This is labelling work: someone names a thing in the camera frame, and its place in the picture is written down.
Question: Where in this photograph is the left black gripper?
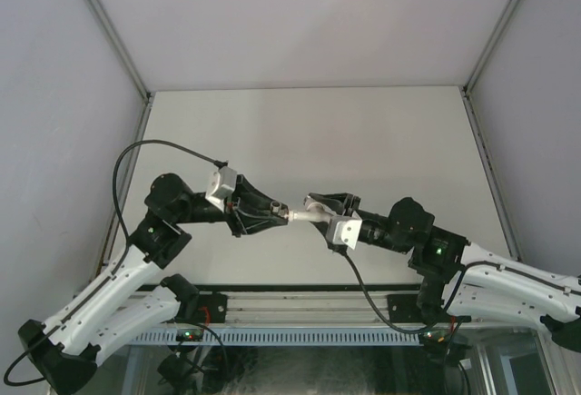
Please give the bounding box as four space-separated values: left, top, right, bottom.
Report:
172 174 286 237

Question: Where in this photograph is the white plastic water faucet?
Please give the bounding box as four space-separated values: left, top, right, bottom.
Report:
288 196 332 223

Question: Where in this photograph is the silver threaded pipe fitting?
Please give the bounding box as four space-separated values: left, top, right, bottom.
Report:
271 201 291 221

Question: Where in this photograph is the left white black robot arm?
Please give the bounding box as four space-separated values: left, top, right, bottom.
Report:
18 168 291 394

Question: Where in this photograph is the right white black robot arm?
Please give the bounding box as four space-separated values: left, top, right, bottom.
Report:
304 193 580 352

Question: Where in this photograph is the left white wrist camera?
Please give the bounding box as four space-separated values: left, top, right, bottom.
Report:
205 166 238 212

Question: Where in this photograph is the left black camera cable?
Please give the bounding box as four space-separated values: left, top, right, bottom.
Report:
112 140 228 246

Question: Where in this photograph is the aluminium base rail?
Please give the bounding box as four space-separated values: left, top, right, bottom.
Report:
72 281 581 326

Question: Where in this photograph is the grey slotted cable duct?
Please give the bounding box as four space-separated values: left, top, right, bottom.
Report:
129 327 445 347

